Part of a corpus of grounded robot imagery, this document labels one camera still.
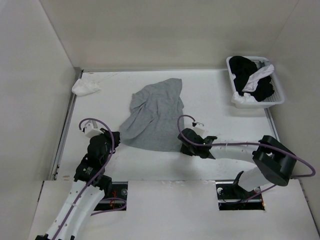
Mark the white front cover board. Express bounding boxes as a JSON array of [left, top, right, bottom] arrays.
[[27, 178, 317, 240]]

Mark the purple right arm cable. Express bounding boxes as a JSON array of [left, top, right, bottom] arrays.
[[176, 114, 316, 201]]

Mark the white tank top in basket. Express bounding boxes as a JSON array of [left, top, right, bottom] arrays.
[[232, 63, 275, 105]]

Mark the white plastic laundry basket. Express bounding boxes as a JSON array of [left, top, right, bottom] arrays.
[[226, 56, 285, 109]]

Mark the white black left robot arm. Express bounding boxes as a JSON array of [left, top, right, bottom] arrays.
[[35, 129, 121, 240]]

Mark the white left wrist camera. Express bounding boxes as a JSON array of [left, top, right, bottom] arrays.
[[82, 120, 103, 138]]

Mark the grey tank top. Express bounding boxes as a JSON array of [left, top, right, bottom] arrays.
[[119, 78, 184, 152]]

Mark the aluminium table edge rail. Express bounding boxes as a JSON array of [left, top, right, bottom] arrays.
[[48, 66, 83, 181]]

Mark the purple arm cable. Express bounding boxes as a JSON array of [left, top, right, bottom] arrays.
[[51, 117, 128, 240], [176, 114, 316, 201]]

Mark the white folded tank top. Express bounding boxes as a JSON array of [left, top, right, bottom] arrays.
[[71, 78, 102, 97]]

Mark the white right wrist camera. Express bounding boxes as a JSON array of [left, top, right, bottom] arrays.
[[192, 121, 205, 136]]

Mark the black tank top in basket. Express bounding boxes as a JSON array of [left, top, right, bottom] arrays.
[[228, 56, 275, 103]]

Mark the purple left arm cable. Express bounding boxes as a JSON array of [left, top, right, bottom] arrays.
[[51, 117, 128, 240]]

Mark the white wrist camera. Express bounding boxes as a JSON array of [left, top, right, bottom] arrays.
[[82, 120, 103, 138], [192, 121, 205, 136]]

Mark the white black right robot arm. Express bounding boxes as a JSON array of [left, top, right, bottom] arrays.
[[177, 128, 297, 200]]

